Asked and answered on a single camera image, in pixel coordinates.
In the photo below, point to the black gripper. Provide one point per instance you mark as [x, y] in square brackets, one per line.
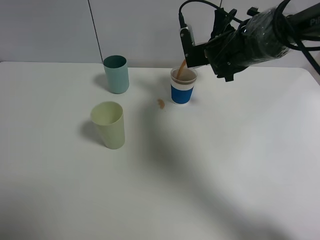
[230, 51]

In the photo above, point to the clear cup with blue sleeve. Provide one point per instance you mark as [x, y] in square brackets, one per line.
[182, 88]

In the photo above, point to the light green plastic cup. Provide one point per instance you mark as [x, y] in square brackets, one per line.
[108, 118]

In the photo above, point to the brown drink spill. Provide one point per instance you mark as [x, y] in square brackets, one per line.
[161, 104]

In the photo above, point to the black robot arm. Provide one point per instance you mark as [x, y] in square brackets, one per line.
[287, 32]

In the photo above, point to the teal plastic cup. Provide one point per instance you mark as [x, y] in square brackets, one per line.
[117, 75]

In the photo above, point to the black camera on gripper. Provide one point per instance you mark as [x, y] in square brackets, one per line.
[187, 39]

